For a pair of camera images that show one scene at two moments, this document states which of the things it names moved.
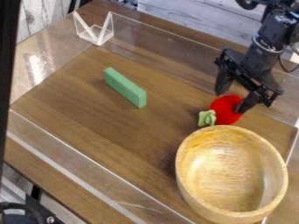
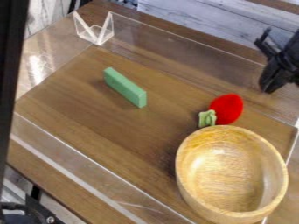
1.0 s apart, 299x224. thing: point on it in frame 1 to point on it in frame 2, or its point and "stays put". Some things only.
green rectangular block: [131, 91] stays put
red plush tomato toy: [220, 113] stays put
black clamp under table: [46, 216] stays put
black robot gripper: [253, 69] to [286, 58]
